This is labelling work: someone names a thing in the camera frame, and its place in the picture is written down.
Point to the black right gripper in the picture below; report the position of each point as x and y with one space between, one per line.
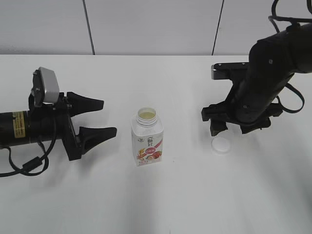
222 113

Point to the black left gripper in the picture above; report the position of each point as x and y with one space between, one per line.
53 121

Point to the white plastic bottle cap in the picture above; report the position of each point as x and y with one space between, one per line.
220 145

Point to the white yili changqing yogurt bottle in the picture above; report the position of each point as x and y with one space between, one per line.
147 136

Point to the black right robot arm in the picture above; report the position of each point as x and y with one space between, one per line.
273 61

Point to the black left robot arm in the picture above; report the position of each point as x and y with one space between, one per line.
13 128

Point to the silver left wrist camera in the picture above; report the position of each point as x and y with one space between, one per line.
45 87

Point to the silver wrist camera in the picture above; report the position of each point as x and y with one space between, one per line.
45 87
223 71

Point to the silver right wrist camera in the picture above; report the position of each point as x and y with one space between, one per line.
223 71

